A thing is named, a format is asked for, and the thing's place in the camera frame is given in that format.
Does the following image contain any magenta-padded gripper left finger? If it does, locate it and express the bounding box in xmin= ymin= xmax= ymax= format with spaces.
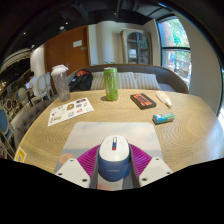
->
xmin=54 ymin=143 xmax=101 ymax=189

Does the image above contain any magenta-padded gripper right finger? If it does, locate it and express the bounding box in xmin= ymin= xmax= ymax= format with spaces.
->
xmin=129 ymin=143 xmax=174 ymax=188

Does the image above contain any white and blue computer mouse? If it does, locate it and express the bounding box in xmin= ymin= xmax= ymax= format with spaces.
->
xmin=97 ymin=134 xmax=132 ymax=183

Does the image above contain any small teal packet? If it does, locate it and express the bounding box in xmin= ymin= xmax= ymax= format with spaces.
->
xmin=152 ymin=112 xmax=176 ymax=125

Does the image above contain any yellow sticker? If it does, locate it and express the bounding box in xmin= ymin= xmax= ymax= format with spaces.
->
xmin=13 ymin=147 xmax=27 ymax=163

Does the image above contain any white sticker sheet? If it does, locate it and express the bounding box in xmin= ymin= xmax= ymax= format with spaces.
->
xmin=47 ymin=97 xmax=95 ymax=128

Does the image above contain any black and red flat box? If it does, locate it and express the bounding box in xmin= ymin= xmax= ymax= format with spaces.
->
xmin=129 ymin=92 xmax=157 ymax=111

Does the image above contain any group of blue chairs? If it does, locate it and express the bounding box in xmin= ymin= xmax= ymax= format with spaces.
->
xmin=0 ymin=89 xmax=18 ymax=158

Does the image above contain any clear shaker bottle white lid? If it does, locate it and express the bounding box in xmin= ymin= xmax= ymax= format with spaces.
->
xmin=50 ymin=64 xmax=72 ymax=103

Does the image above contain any striped cushion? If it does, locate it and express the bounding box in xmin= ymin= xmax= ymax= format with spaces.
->
xmin=117 ymin=71 xmax=139 ymax=90
xmin=133 ymin=72 xmax=162 ymax=91
xmin=90 ymin=71 xmax=106 ymax=91

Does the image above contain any black and orange backpack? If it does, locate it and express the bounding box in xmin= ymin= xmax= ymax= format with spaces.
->
xmin=69 ymin=68 xmax=94 ymax=93

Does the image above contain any group of white chairs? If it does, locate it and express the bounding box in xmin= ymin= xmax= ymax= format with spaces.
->
xmin=16 ymin=71 xmax=54 ymax=104

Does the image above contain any grey curved sofa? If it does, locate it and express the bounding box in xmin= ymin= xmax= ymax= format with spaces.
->
xmin=68 ymin=63 xmax=189 ymax=94

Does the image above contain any green drink can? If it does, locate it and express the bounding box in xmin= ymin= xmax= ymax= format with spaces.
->
xmin=103 ymin=67 xmax=120 ymax=102

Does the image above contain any person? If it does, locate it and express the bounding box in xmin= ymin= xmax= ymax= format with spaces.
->
xmin=26 ymin=70 xmax=39 ymax=98

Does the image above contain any brown wooden door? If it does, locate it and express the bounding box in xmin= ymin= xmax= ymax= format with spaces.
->
xmin=43 ymin=25 xmax=92 ymax=79

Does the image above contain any black-framed window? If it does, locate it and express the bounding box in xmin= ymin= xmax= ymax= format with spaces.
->
xmin=156 ymin=16 xmax=193 ymax=89

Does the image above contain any glass-door cabinet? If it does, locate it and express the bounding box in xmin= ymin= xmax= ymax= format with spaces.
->
xmin=120 ymin=28 xmax=153 ymax=65

